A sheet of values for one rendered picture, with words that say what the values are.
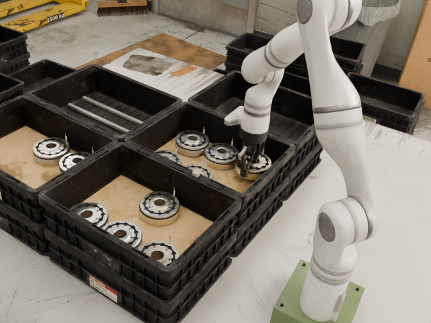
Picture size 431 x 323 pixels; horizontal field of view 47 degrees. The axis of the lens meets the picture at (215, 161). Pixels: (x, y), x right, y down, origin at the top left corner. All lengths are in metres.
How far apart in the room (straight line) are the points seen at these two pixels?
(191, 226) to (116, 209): 0.20
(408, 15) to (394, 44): 0.24
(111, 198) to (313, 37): 0.70
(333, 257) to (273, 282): 0.35
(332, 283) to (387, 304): 0.32
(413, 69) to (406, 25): 0.37
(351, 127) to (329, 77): 0.10
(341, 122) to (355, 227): 0.20
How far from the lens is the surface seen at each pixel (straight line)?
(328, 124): 0.96
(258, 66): 1.20
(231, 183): 1.43
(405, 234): 1.62
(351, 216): 1.00
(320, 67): 0.96
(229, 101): 1.82
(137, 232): 1.22
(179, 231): 1.27
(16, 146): 1.60
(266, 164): 1.44
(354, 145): 0.98
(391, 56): 4.23
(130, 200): 1.35
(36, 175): 1.47
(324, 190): 1.69
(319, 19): 0.95
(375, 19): 3.58
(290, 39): 1.11
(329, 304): 1.17
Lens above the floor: 1.72
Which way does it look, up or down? 36 degrees down
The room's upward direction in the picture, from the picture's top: 6 degrees clockwise
